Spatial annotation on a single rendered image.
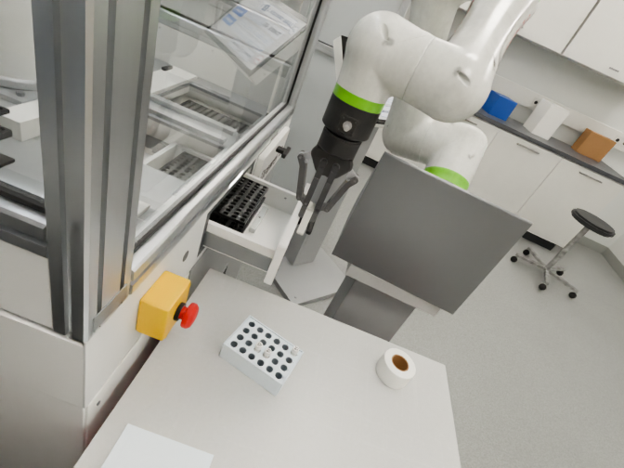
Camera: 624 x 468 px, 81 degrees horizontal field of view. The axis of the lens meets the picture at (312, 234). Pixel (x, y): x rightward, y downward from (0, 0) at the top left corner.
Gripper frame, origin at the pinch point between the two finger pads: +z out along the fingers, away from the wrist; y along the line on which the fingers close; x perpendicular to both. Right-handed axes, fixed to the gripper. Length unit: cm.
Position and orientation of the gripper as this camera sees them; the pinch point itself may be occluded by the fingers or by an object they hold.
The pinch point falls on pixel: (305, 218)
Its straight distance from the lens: 77.6
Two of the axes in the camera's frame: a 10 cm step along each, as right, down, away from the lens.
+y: 9.2, 3.9, 0.5
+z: -3.5, 7.6, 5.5
